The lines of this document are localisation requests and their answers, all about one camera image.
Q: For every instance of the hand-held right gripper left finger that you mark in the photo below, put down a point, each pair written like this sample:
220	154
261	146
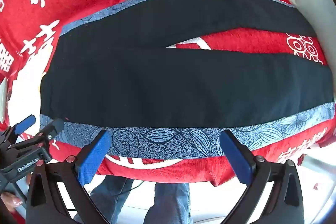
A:
92	161

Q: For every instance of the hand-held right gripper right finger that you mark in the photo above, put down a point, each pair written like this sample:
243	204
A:
236	161

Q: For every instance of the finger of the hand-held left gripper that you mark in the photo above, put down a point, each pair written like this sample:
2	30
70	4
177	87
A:
26	123
53	127

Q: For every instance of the black pants with blue trim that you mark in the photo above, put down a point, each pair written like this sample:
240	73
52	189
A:
157	82

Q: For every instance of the person's left hand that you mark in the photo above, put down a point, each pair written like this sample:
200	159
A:
11	201

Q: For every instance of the person's blue jeans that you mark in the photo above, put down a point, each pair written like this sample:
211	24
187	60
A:
170	200

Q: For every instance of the pale pillow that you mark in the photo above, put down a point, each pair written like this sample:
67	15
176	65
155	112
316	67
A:
312	3

